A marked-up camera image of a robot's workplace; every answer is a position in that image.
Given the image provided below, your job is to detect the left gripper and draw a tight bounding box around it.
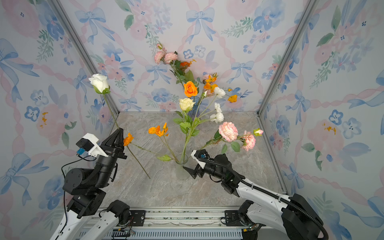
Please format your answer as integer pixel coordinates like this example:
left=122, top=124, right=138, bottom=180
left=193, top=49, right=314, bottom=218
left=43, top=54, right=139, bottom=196
left=93, top=130, right=127, bottom=191

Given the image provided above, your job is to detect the clear glass jar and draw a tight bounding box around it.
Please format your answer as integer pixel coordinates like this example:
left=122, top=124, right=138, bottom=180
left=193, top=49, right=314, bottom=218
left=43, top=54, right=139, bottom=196
left=176, top=153, right=190, bottom=181

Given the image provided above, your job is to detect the small pink rose stem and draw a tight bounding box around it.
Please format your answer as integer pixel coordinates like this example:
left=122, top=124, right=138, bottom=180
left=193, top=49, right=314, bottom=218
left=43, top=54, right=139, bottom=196
left=200, top=122, right=264, bottom=153

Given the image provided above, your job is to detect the small white bud stem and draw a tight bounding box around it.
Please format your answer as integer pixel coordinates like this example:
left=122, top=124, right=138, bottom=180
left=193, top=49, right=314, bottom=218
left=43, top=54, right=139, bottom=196
left=89, top=74, right=151, bottom=179

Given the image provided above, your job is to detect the blue purple glass vase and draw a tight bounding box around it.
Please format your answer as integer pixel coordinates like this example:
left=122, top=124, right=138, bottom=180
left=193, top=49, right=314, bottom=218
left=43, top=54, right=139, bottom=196
left=188, top=96, right=201, bottom=120

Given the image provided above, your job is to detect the white cream rose stem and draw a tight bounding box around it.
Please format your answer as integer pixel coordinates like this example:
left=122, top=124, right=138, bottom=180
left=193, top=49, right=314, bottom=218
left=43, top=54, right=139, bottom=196
left=181, top=86, right=226, bottom=163

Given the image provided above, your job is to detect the cream yellow rose stem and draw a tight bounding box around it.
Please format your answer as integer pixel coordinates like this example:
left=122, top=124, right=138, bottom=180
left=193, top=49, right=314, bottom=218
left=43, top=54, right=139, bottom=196
left=173, top=98, right=199, bottom=155

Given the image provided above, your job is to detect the orange poppy stem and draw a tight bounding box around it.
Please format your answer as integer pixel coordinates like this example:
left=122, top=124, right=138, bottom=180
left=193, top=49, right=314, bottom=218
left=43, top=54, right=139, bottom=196
left=203, top=73, right=238, bottom=103

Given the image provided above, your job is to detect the pink rose bunch stem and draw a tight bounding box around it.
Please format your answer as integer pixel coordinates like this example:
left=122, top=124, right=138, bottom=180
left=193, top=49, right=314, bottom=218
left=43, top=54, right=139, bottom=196
left=154, top=43, right=196, bottom=85

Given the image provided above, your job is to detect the dark orange gerbera stem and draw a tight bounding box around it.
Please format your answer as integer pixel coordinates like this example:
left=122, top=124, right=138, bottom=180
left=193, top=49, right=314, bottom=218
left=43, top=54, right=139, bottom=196
left=179, top=60, right=196, bottom=84

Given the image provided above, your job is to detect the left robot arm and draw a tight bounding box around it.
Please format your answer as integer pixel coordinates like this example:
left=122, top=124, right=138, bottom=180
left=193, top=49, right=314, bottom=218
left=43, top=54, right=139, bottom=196
left=51, top=128, right=127, bottom=240

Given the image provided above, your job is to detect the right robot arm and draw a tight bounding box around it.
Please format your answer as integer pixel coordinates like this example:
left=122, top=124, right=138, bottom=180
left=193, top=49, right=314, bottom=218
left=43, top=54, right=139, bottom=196
left=185, top=150, right=329, bottom=240

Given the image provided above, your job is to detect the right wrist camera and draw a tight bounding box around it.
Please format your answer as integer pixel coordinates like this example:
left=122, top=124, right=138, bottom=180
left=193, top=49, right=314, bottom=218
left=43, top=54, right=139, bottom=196
left=191, top=149, right=210, bottom=169

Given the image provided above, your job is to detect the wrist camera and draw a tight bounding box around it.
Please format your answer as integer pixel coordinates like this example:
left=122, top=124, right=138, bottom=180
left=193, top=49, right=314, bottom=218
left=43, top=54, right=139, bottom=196
left=191, top=149, right=210, bottom=169
left=76, top=133, right=108, bottom=158

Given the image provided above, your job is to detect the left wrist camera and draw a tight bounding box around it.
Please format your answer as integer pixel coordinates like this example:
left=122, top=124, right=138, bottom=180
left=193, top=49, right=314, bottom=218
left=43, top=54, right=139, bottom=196
left=76, top=133, right=108, bottom=158

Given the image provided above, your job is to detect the aluminium rail frame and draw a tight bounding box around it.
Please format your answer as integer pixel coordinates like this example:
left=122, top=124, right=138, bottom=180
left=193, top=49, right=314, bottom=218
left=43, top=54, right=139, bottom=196
left=53, top=206, right=310, bottom=240

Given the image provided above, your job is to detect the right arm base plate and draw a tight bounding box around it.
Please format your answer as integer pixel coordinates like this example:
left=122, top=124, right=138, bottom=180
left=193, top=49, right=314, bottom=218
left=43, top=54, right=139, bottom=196
left=221, top=210, right=255, bottom=228

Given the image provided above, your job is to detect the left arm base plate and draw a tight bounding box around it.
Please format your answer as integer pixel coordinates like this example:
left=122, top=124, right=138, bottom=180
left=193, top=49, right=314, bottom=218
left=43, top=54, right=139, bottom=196
left=119, top=210, right=147, bottom=227

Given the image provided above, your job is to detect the left corner aluminium post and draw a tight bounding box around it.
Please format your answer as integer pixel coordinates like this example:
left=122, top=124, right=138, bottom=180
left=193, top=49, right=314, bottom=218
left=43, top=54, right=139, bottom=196
left=46, top=1, right=118, bottom=116

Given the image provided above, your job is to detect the corner aluminium post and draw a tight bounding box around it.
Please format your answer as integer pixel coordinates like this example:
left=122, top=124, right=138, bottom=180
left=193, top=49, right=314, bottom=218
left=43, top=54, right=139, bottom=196
left=46, top=1, right=118, bottom=116
left=257, top=0, right=318, bottom=118

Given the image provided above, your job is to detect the right corner aluminium post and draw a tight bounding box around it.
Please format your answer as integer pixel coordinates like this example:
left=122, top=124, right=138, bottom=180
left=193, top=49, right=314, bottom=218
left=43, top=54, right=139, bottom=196
left=257, top=0, right=318, bottom=118

